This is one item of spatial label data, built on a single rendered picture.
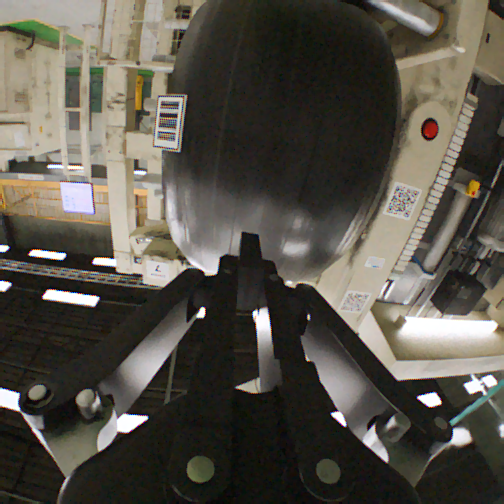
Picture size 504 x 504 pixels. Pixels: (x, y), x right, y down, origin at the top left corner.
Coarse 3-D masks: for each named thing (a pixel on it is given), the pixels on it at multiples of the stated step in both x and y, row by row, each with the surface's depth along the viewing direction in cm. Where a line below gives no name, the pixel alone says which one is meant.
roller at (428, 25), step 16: (352, 0) 25; (368, 0) 24; (384, 0) 23; (400, 0) 23; (416, 0) 23; (384, 16) 26; (400, 16) 25; (416, 16) 24; (432, 16) 24; (432, 32) 26
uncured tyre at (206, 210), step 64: (256, 0) 20; (320, 0) 22; (192, 64) 21; (256, 64) 20; (320, 64) 21; (384, 64) 22; (192, 128) 23; (256, 128) 22; (320, 128) 22; (384, 128) 23; (192, 192) 26; (256, 192) 26; (320, 192) 26; (192, 256) 36; (320, 256) 32
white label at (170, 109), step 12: (168, 96) 22; (180, 96) 22; (156, 108) 23; (168, 108) 23; (180, 108) 22; (156, 120) 24; (168, 120) 23; (180, 120) 23; (156, 132) 24; (168, 132) 24; (180, 132) 23; (156, 144) 25; (168, 144) 24; (180, 144) 24
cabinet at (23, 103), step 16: (0, 32) 177; (16, 32) 195; (0, 48) 188; (16, 48) 205; (0, 64) 198; (16, 64) 217; (0, 80) 209; (16, 80) 228; (0, 96) 220; (16, 96) 238; (0, 112) 231; (16, 112) 248; (32, 112) 282
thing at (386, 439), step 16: (400, 416) 6; (368, 432) 6; (384, 432) 6; (400, 432) 5; (384, 448) 5; (400, 448) 5; (416, 448) 5; (400, 464) 5; (416, 464) 5; (416, 480) 4
